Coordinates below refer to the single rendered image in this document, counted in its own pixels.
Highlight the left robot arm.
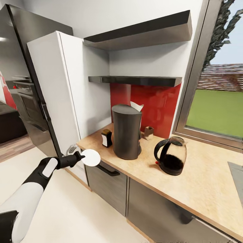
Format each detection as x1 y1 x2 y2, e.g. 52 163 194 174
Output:
0 144 85 243

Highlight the bottle of coffee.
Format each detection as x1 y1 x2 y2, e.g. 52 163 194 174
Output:
101 129 113 148

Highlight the saucer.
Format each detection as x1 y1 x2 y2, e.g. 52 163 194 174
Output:
81 149 100 166

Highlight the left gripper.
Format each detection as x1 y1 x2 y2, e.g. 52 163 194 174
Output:
64 151 85 168

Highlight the paper coffee filter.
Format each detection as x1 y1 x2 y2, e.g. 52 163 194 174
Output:
130 101 144 111

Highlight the electric kettle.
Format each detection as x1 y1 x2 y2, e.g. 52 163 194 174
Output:
154 137 188 176

